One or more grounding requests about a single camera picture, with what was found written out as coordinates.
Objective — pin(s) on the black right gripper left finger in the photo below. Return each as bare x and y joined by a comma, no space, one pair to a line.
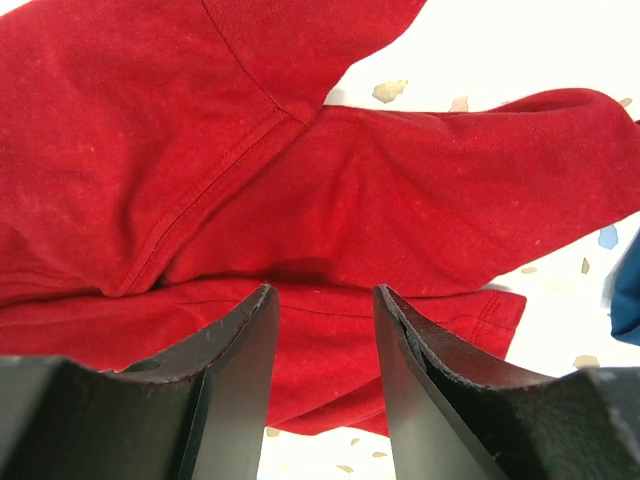
196,410

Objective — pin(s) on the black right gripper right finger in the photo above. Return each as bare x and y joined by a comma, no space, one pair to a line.
457,412

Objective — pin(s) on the dark red t-shirt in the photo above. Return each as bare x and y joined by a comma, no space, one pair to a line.
162,159

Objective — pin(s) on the navy blue folded t-shirt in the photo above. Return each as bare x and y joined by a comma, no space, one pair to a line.
625,299

